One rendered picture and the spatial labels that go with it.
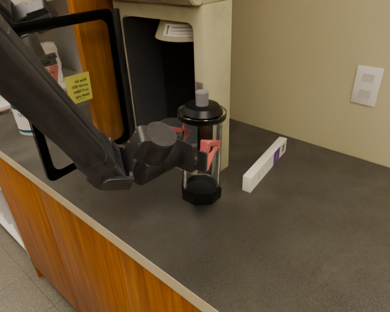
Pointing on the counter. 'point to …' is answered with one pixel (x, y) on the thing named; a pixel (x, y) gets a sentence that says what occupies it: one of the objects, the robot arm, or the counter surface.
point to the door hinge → (124, 68)
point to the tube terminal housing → (207, 50)
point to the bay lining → (157, 71)
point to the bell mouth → (174, 31)
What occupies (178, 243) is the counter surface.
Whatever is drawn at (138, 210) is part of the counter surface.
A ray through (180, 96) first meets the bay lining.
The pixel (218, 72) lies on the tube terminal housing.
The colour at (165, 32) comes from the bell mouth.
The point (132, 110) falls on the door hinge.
